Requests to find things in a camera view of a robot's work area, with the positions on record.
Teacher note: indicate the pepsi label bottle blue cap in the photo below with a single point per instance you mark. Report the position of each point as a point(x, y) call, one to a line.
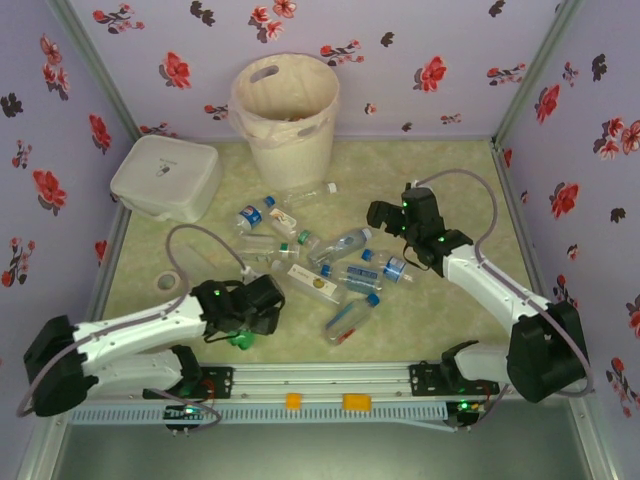
point(251, 215)

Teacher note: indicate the white tape roll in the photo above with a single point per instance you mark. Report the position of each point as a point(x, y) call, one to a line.
point(168, 288)

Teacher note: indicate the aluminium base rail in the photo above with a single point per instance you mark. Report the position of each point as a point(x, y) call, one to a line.
point(320, 382)

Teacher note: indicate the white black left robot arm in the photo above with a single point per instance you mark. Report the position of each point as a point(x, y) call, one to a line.
point(140, 325)

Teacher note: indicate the cream plastic bin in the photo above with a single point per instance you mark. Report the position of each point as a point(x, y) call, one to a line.
point(295, 160)

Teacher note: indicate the short blue label bottle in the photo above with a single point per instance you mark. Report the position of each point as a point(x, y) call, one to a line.
point(392, 267)

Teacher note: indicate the aluminium corner post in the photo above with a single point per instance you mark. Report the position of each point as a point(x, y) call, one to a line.
point(540, 65)
point(95, 65)

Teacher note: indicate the white fruit label bottle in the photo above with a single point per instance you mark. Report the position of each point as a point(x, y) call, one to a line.
point(315, 283)

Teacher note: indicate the aluminium frame bar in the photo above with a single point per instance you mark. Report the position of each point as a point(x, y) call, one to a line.
point(40, 445)
point(595, 440)

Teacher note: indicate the clear bottle light blue cap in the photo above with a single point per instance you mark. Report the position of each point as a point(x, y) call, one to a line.
point(340, 246)

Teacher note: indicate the wide yellow block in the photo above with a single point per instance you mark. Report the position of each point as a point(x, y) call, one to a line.
point(357, 401)

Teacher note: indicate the white lidded plastic container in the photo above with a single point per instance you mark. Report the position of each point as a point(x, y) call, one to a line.
point(165, 175)

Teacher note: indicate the small clear bottle green cap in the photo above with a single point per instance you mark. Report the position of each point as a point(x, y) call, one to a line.
point(306, 238)

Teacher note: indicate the green bottle orange cap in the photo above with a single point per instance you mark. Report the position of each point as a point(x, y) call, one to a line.
point(240, 342)

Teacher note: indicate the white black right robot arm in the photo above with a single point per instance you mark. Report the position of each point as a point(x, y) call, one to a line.
point(485, 277)

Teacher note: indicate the clear bottle white cap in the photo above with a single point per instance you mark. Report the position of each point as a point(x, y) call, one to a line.
point(305, 196)

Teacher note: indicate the translucent plastic bin liner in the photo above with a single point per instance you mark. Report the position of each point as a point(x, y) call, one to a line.
point(285, 95)

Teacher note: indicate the clear bottle blue strip label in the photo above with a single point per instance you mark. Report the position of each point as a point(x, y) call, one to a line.
point(350, 320)

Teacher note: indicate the bottle with red swirl label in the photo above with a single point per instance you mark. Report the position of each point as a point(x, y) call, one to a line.
point(282, 220)

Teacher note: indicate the grey metal panel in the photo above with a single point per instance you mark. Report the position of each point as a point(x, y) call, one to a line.
point(320, 455)

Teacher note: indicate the small yellow block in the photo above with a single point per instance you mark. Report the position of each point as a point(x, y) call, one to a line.
point(293, 400)

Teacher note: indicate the long blue label bottle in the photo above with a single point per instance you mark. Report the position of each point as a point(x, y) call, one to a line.
point(360, 277)

